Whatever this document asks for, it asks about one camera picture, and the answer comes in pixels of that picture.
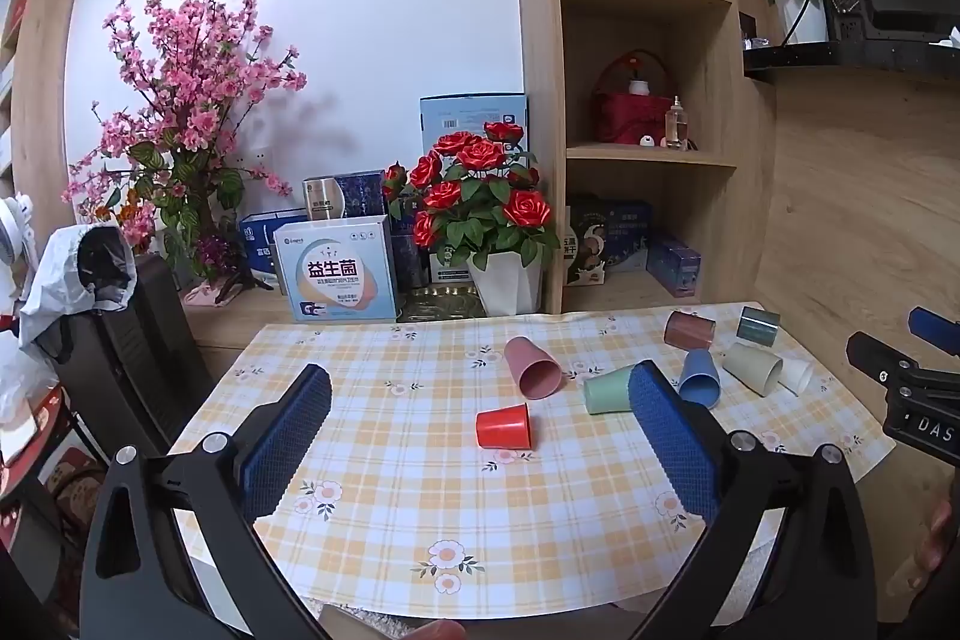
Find pink blossom plant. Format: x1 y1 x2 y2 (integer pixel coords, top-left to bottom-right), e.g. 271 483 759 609
64 0 308 309

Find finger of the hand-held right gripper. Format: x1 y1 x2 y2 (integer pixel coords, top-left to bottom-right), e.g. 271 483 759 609
846 331 925 392
906 306 960 360

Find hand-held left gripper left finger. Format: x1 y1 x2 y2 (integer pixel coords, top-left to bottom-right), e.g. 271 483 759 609
79 362 335 640

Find blue snack box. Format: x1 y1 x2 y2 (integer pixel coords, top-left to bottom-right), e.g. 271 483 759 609
600 200 654 273

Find black snack bag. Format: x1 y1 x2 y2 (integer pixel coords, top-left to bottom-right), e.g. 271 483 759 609
565 205 608 288

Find black chair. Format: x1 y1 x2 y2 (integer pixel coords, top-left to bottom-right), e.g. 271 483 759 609
51 253 220 462

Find glass perfume bottle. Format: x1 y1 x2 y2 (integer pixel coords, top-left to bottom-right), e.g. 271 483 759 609
664 95 689 151

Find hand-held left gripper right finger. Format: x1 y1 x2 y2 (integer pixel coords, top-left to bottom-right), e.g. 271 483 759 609
626 361 882 640

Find red roses in white pot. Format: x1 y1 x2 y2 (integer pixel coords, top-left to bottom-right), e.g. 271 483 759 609
382 121 557 317

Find white cup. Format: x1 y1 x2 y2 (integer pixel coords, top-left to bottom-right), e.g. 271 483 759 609
777 356 815 396

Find wooden shelf unit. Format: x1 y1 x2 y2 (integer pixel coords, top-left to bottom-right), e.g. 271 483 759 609
508 0 778 316

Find gold tray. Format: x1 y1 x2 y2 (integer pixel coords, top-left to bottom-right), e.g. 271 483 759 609
397 284 485 323

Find dark blue gold box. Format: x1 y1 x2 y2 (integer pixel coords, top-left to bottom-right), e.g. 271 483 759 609
303 170 388 223

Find dark counter shelf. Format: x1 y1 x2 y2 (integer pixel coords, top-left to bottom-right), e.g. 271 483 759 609
742 40 960 80

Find small blue box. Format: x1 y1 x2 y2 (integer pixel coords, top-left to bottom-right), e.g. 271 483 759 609
646 235 704 298

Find white fan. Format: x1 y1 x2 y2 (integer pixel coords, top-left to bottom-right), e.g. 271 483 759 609
0 193 35 298

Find dark teal cup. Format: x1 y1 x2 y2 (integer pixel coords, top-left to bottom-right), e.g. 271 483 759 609
736 305 782 345

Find white and blue box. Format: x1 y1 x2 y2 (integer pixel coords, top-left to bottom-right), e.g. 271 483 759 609
273 215 399 324

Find red round side table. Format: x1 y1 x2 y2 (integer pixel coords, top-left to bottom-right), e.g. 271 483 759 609
0 383 102 540

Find red cup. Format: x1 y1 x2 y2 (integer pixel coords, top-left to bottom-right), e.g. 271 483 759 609
475 403 535 452

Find pink cup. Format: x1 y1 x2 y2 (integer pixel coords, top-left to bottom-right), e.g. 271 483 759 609
503 335 563 402

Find yellow plaid tablecloth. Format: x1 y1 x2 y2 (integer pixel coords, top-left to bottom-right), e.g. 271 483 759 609
166 301 898 637

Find blue cup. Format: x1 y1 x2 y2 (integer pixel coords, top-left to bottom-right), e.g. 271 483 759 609
678 348 722 408

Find white jacket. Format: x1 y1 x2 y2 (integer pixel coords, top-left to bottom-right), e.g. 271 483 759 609
18 224 140 353

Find red basket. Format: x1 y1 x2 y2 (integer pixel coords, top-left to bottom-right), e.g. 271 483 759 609
593 49 676 147

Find green cup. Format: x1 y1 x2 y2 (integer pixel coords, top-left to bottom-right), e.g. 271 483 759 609
583 365 637 415

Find brown cup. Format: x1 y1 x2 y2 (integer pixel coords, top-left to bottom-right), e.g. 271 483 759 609
663 310 716 351

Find person's right hand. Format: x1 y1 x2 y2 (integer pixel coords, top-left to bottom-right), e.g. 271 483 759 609
919 497 960 600

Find beige cup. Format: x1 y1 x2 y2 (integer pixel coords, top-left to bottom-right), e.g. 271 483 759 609
722 341 783 398

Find blue carton box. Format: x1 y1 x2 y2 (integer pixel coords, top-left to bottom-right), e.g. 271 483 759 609
238 209 301 294

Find light blue tall box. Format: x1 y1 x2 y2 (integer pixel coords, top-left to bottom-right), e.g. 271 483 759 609
419 94 529 161

